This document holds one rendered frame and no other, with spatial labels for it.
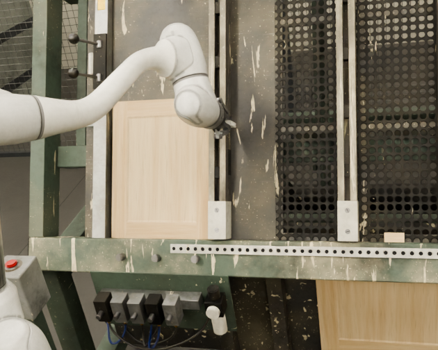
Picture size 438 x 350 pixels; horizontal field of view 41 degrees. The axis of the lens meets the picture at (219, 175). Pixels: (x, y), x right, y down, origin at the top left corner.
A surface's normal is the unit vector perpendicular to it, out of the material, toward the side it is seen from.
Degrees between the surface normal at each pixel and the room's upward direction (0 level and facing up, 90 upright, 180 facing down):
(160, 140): 58
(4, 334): 7
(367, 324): 90
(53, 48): 90
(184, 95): 53
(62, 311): 90
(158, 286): 90
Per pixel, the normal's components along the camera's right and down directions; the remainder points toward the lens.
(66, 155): -0.27, -0.06
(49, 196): 0.96, -0.01
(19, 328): -0.13, -0.81
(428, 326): -0.23, 0.48
